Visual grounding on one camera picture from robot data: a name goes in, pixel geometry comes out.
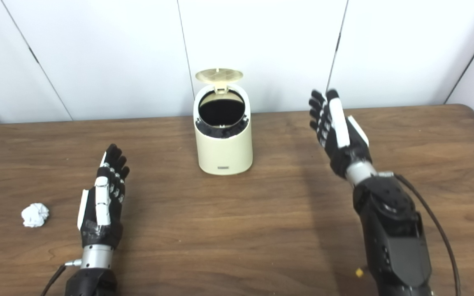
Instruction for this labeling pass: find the white and black left hand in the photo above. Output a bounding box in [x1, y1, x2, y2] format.
[77, 143, 130, 250]

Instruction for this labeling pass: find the white and black right hand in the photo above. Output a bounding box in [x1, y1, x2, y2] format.
[309, 88, 372, 178]

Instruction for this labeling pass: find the white paper ball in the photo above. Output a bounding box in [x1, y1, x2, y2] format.
[21, 203, 50, 228]

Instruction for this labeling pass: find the cream-colored lidded bin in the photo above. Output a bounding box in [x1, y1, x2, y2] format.
[193, 68, 253, 176]

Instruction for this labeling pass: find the black bin liner bag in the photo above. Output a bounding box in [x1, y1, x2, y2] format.
[196, 90, 249, 139]

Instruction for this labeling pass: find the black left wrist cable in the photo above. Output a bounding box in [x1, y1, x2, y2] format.
[41, 259, 82, 296]

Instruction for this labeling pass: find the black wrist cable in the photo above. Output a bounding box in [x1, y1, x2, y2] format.
[41, 259, 82, 296]
[379, 172, 462, 296]

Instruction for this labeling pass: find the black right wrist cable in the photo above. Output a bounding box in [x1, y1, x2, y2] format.
[379, 172, 462, 296]

